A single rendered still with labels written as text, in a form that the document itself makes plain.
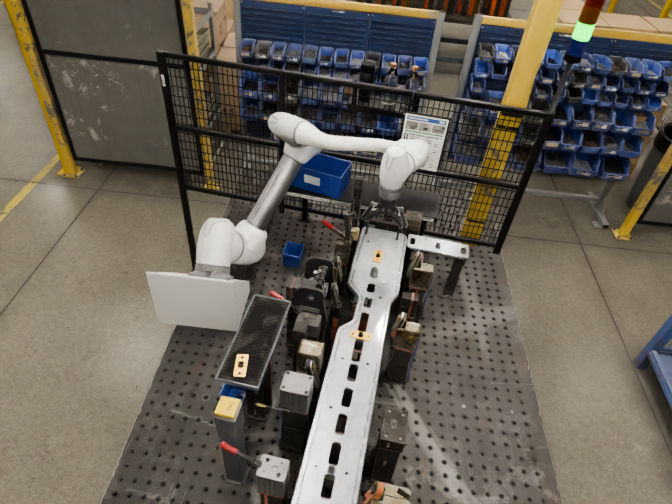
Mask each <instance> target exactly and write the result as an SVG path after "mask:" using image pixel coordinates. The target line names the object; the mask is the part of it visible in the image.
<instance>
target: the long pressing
mask: <svg viewBox="0 0 672 504"><path fill-rule="evenodd" d="M365 232H366V227H363V228H362V230H361V233H360V237H359V240H358V244H357V248H356V251H355V255H354V259H353V262H352V266H351V270H350V273H349V277H348V281H347V285H348V287H349V289H350V290H351V291H352V292H353V293H354V294H355V295H356V297H357V299H358V300H357V304H356V308H355V312H354V317H353V319H352V321H350V322H349V323H347V324H344V325H342V326H340V327H339V328H338V329H337V332H336V335H335V339H334V343H333V347H332V350H331V354H330V358H329V362H328V365H327V369H326V373H325V377H324V380H323V384H322V388H321V392H320V395H319V399H318V403H317V407H316V410H315V414H314V418H313V421H312V425H311V429H310V433H309V436H308V440H307V444H306V448H305V451H304V455H303V459H302V463H301V466H300V470H299V474H298V478H297V481H296V485H295V489H294V493H293V496H292V500H291V504H357V501H358V495H359V489H360V483H361V478H362V472H363V466H364V460H365V454H366V448H367V442H368V436H369V431H370V425H371V419H372V413H373V407H374V401H375V395H376V389H377V383H378V378H379V372H380V366H381V360H382V354H383V348H384V342H385V336H386V331H387V325H388V319H389V313H390V307H391V304H392V303H393V302H394V301H395V299H396V298H397V297H398V295H399V291H400V284H401V278H402V272H403V265H404V259H405V253H406V246H407V237H406V235H404V234H402V233H399V236H398V240H396V237H397V232H392V231H387V230H382V229H376V228H371V227H368V232H367V235H366V234H365ZM367 241H369V242H367ZM395 246H396V247H395ZM376 249H377V250H382V251H383V255H382V260H381V263H377V262H373V257H374V253H375V250H376ZM374 266H376V267H377V268H378V276H377V277H376V278H372V277H371V276H370V273H371V269H372V267H374ZM382 283H384V284H382ZM368 284H373V285H375V289H374V292H368V291H367V288H368ZM379 297H382V298H379ZM365 298H369V299H372V303H371V307H370V308H366V307H364V301H365ZM362 313H366V314H368V315H369V318H368V322H367V327H366V333H371V334H372V337H371V341H370V342H369V341H364V340H362V341H363V346H362V351H361V356H360V360H359V362H355V361H352V354H353V350H354V345H355V341H356V340H357V339H355V338H351V337H349V335H350V331H351V329H353V330H358V328H359V323H360V319H361V314H362ZM342 358H343V359H342ZM367 363H368V364H369V365H367ZM350 365H357V366H358V370H357V375H356V379H355V381H354V382H352V381H348V380H347V376H348V372H349V368H350ZM346 388H348V389H352V390H353V394H352V398H351V403H350V406H349V407H345V406H342V405H341V403H342V398H343V394H344V390H345V389H346ZM330 406H331V407H332V408H329V407H330ZM340 414H342V415H346V416H347V422H346V427H345V432H344V434H343V435H340V434H336V433H335V429H336V425H337V421H338V416H339V415H340ZM333 443H338V444H340V445H341V451H340V455H339V460H338V464H337V465H334V466H335V472H334V474H332V473H328V467H329V465H331V464H329V463H328V460H329V456H330V452H331V447H332V444H333ZM315 465H317V467H315ZM346 472H347V473H348V474H347V475H346V474H345V473H346ZM326 474H329V475H333V476H334V477H335V479H334V484H333V489H332V493H331V497H330V499H325V498H322V497H321V491H322V487H323V482H324V478H325V475H326Z"/></svg>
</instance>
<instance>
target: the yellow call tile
mask: <svg viewBox="0 0 672 504"><path fill-rule="evenodd" d="M240 402H241V401H240V400H239V399H235V398H231V397H226V396H221V398H220V400H219V403H218V405H217V407H216V410H215V412H214V414H215V415H219V416H223V417H227V418H231V419H234V417H235V415H236V412H237V410H238V407H239V405H240Z"/></svg>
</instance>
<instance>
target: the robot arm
mask: <svg viewBox="0 0 672 504"><path fill-rule="evenodd" d="M268 126H269V128H270V130H271V131H272V132H273V133H274V134H275V135H277V136H279V138H281V139H282V140H283V141H284V142H285V145H284V154H283V156H282V158H281V160H280V161H279V163H278V165H277V167H276V169H275V170H274V172H273V174H272V176H271V177H270V179H269V181H268V183H267V185H266V186H265V188H264V190H263V192H262V193H261V195H260V197H259V199H258V201H257V202H256V204H255V206H254V208H253V209H252V211H251V213H250V215H249V217H248V218H247V220H243V221H240V222H239V224H238V225H237V226H236V227H234V225H233V223H232V222H231V221H230V220H229V219H221V218H209V219H208V220H206V221H205V223H204V224H203V226H202V228H201V230H200V233H199V238H198V243H197V251H196V263H197V264H196V265H195V270H194V271H193V272H189V273H188V276H196V277H205V278H214V279H223V280H231V279H232V280H233V278H234V277H233V276H231V275H230V265H231V264H237V265H250V264H254V263H256V262H258V261H259V260H261V258H262V257H263V256H264V253H265V249H266V245H265V242H266V238H267V233H266V230H265V229H266V227H267V225H268V224H269V222H270V220H271V218H272V217H273V215H274V213H275V211H276V210H277V208H278V206H279V204H280V203H281V201H282V199H283V197H284V196H285V194H286V192H287V190H288V189H289V187H290V185H291V183H292V182H293V180H294V178H295V176H296V175H297V173H298V171H299V169H300V168H301V166H302V164H305V163H307V162H308V161H309V160H310V159H311V158H312V157H313V156H315V155H317V154H318V153H320V152H321V150H322V149H326V150H333V151H373V152H381V153H384V156H383V158H382V161H381V166H380V174H379V177H380V183H379V193H378V194H379V202H378V203H375V202H374V201H373V200H372V201H371V204H370V205H369V207H368V208H367V209H366V210H365V211H364V212H363V214H362V215H361V220H364V227H366V232H365V234H366V235H367V232H368V226H369V220H370V219H371V218H373V217H374V216H376V215H378V214H380V213H382V214H386V215H391V216H392V217H393V218H394V219H395V221H396V222H397V224H398V225H399V227H398V232H397V237H396V240H398V236H399V233H402V230H403V228H404V227H405V228H407V227H408V222H407V219H406V216H405V213H404V211H403V209H404V207H403V206H401V207H397V200H398V198H399V197H400V193H401V189H402V184H403V182H404V181H405V180H406V179H407V177H408V176H409V175H410V174H411V173H412V172H414V171H416V170H418V169H419V168H420V167H421V166H422V165H423V164H424V163H425V162H426V161H427V159H428V158H429V153H430V147H429V145H428V143H427V142H426V141H424V140H421V139H415V140H405V139H400V140H399V141H396V142H395V141H390V140H384V139H375V138H359V137H343V136H333V135H328V134H325V133H323V132H321V131H319V130H318V129H317V128H316V127H315V126H314V125H312V124H311V123H309V122H308V121H306V120H303V119H302V118H299V117H297V116H294V115H291V114H288V113H285V112H277V113H274V114H272V115H271V116H270V117H269V120H268ZM375 206H377V209H376V210H374V211H373V212H372V213H370V214H369V215H367V214H368V213H369V212H370V211H371V209H372V208H374V207H375ZM396 210H398V212H399V213H400V215H401V218H402V221H403V222H402V221H401V219H400V218H399V216H398V215H397V214H396ZM366 215H367V216H366ZM205 264H206V265H205ZM214 265H215V266H214ZM223 266H224V267H223Z"/></svg>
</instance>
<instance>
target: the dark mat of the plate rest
mask: <svg viewBox="0 0 672 504"><path fill-rule="evenodd" d="M288 305H289V303H287V302H282V301H277V300H272V299H268V298H263V297H258V296H255V297H254V300H253V302H252V304H251V306H250V308H249V310H248V312H247V315H246V317H245V319H244V321H243V323H242V326H241V328H240V330H239V332H238V334H237V336H236V339H235V341H234V343H233V345H232V347H231V350H230V352H229V354H228V356H227V358H226V360H225V363H224V365H223V367H222V369H221V371H220V374H219V376H218V378H221V379H226V380H230V381H234V382H239V383H243V384H247V385H252V386H256V387H257V386H258V383H259V381H260V378H261V375H262V373H263V370H264V368H265V365H266V362H267V360H268V357H269V355H270V352H271V349H272V347H273V344H274V341H275V339H276V336H277V334H278V331H279V328H280V326H281V323H282V320H283V318H284V315H285V313H286V310H287V307H288ZM237 354H248V355H249V357H248V363H247V370H246V376H245V377H234V376H233V373H234V368H235V362H236V357H237Z"/></svg>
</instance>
